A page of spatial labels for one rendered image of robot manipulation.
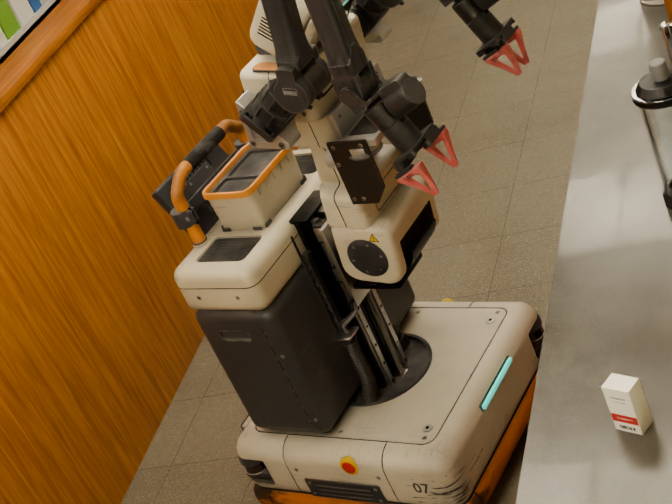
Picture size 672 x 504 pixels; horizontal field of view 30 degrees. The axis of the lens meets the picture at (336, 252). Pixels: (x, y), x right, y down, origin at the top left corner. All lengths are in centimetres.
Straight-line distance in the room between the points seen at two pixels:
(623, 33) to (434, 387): 97
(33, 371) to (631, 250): 191
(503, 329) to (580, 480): 150
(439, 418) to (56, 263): 127
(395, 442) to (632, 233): 105
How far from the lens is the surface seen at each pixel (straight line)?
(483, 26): 274
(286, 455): 320
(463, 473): 300
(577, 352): 198
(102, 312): 385
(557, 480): 178
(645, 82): 213
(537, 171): 442
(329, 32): 235
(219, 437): 384
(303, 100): 244
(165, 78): 445
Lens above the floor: 214
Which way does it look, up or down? 29 degrees down
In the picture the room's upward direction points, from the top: 25 degrees counter-clockwise
